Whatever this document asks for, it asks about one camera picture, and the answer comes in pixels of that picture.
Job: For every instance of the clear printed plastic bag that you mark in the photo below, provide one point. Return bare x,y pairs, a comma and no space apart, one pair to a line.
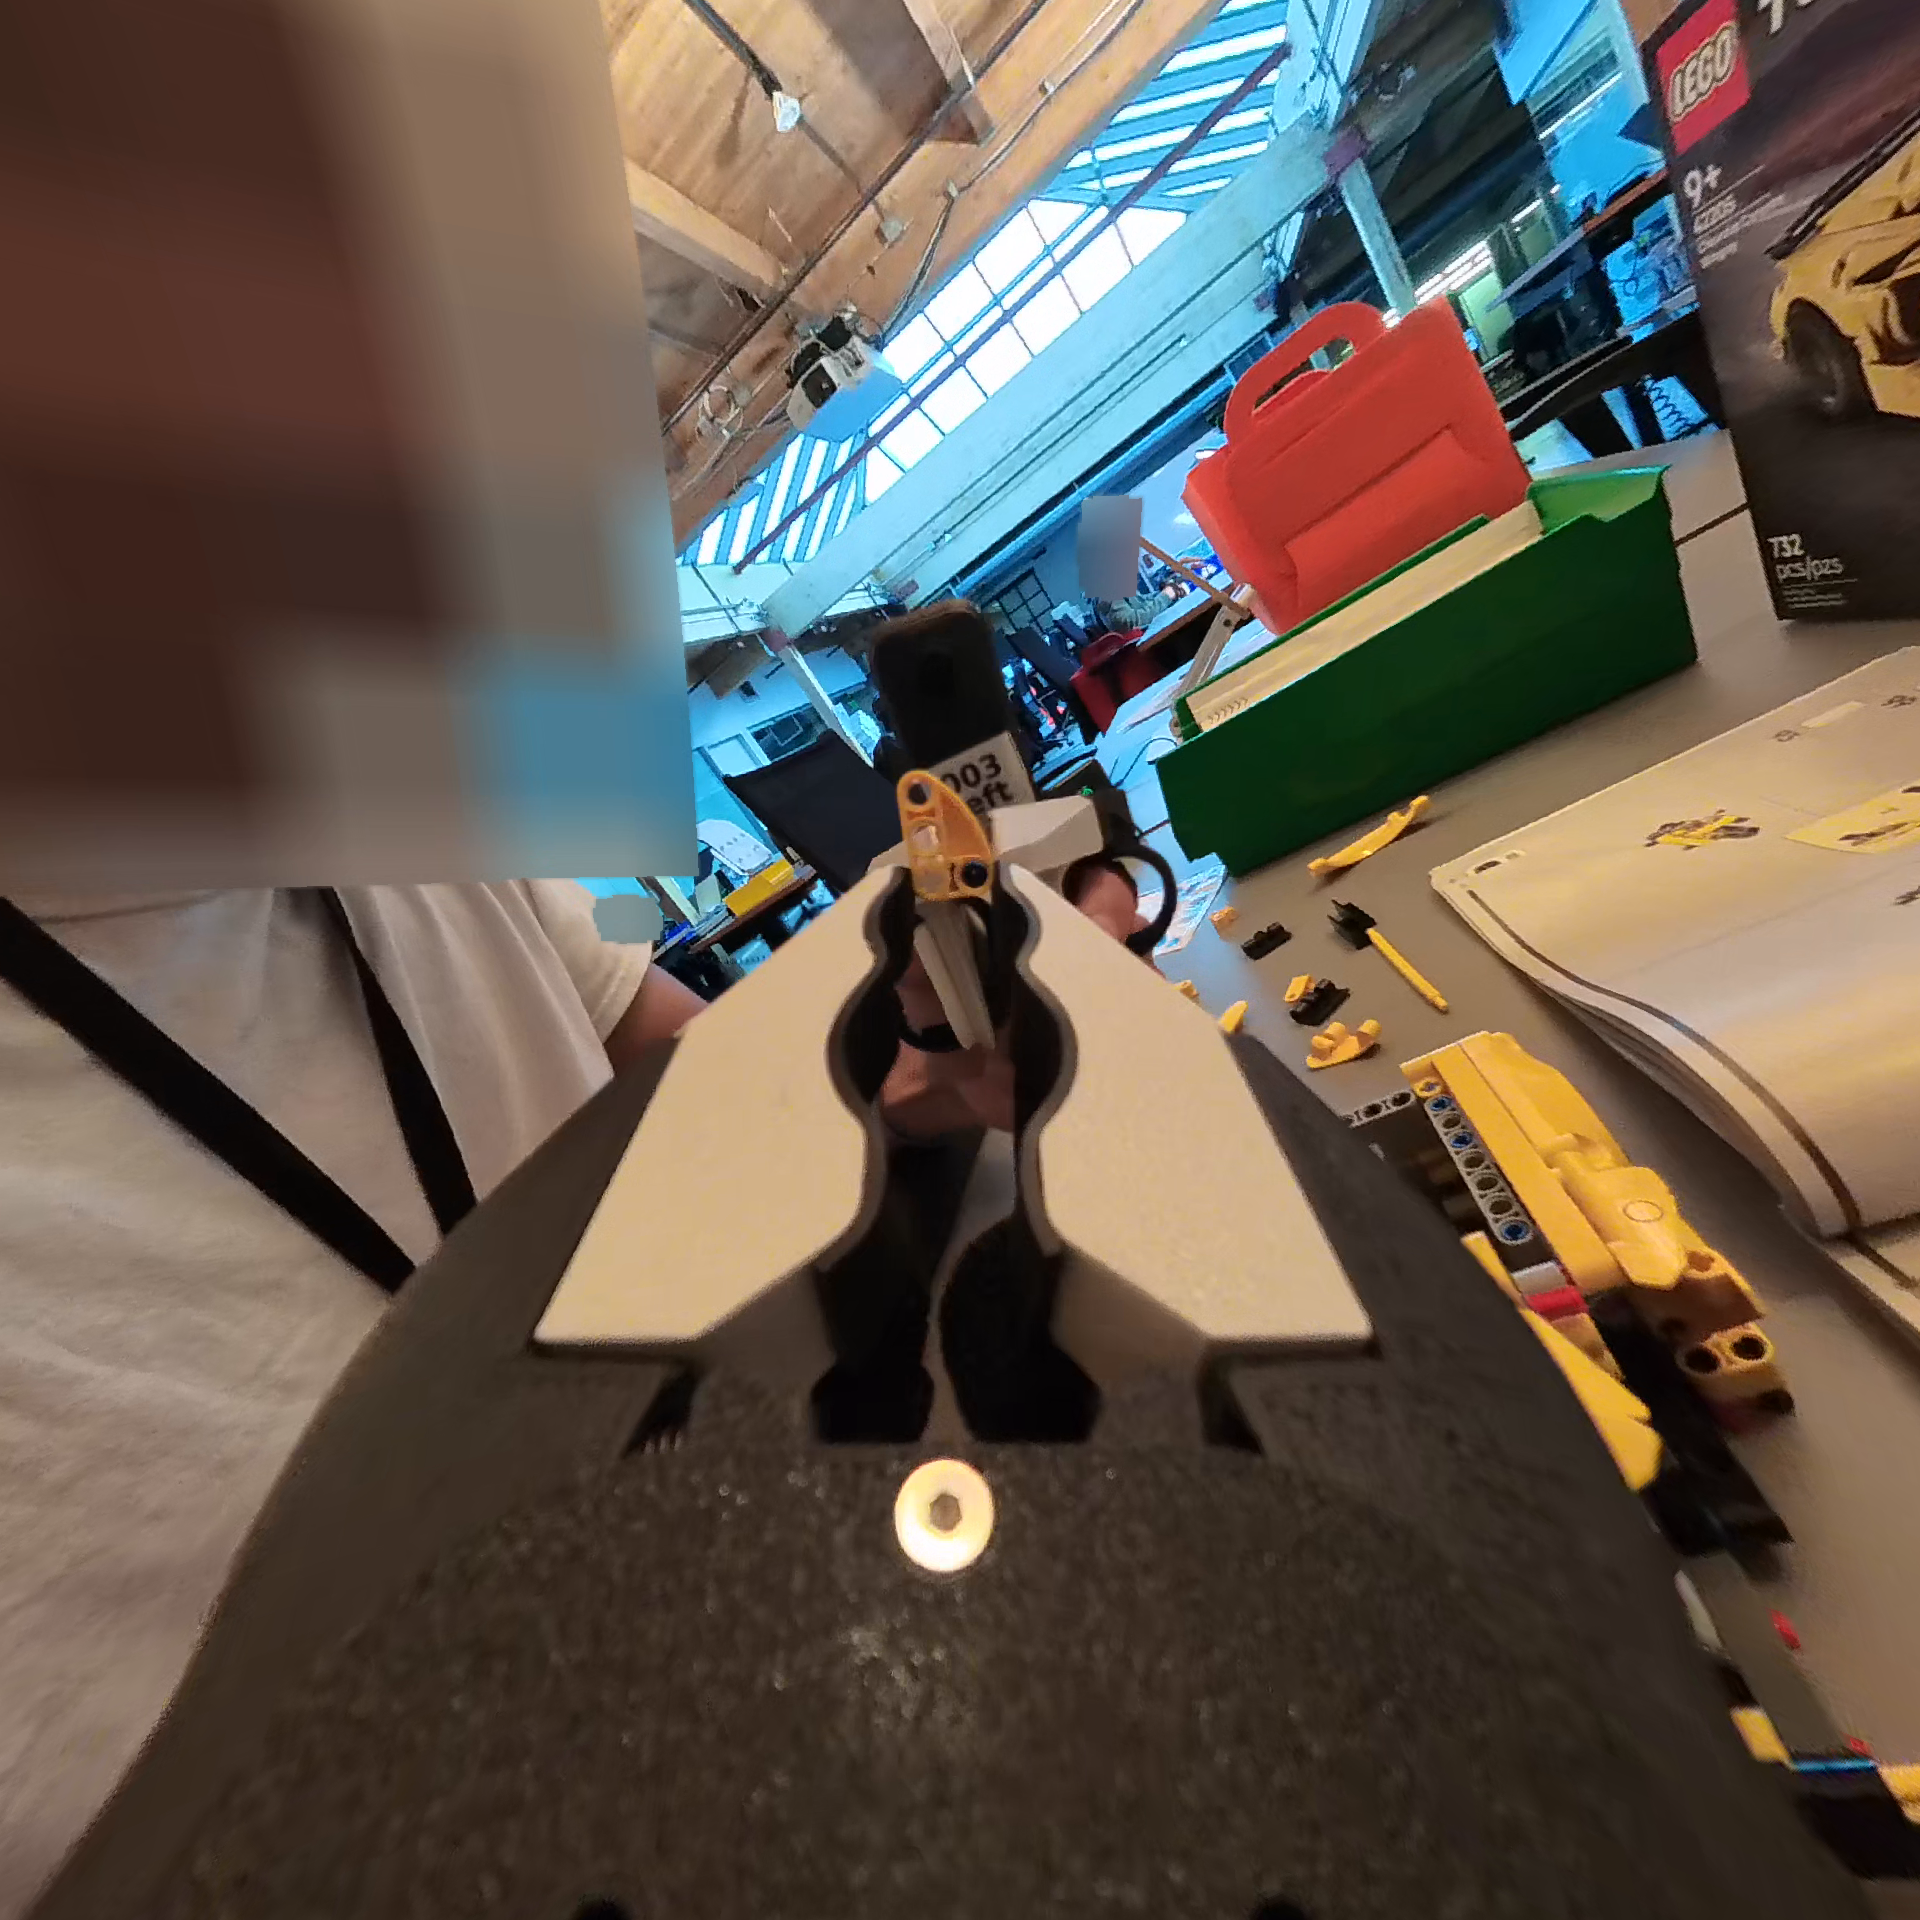
1189,908

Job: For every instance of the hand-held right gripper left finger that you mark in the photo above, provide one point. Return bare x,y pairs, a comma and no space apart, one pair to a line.
705,1200

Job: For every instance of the black office chair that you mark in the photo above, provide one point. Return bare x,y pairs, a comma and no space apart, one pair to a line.
810,819

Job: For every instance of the ceiling sensor box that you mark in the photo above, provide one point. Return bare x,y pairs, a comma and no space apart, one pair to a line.
826,375

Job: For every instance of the yellow curved bar piece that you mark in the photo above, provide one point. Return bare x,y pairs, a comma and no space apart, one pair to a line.
1372,849

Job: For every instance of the skylight window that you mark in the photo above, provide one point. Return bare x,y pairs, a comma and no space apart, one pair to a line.
974,330

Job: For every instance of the grey desk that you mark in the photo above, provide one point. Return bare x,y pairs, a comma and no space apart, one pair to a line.
1282,896

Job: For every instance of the person's left forearm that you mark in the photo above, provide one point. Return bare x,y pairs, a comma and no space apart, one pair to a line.
653,1019

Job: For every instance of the scattered yellow black pieces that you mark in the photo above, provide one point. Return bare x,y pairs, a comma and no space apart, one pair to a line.
1341,1044

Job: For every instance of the yellow toy car model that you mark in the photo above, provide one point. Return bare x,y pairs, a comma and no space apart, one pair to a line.
1576,1170

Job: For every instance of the green plastic bin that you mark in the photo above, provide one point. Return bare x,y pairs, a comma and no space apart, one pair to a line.
1425,735

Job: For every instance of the black toy set box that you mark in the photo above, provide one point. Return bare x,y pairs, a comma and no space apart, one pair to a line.
1829,450

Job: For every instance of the instruction booklet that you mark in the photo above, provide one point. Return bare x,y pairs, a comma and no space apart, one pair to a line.
1695,930

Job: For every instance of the thin yellow bar piece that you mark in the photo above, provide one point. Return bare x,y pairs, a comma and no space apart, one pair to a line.
1407,967

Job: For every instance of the person's left hand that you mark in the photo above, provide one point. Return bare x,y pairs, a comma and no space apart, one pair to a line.
944,1089

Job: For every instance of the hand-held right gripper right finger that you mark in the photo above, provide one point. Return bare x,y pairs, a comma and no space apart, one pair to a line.
1200,1200

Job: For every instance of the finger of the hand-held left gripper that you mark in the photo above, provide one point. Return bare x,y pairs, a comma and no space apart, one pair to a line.
942,945
1073,837

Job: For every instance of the red plastic case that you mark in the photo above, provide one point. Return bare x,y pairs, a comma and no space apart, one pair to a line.
1349,480

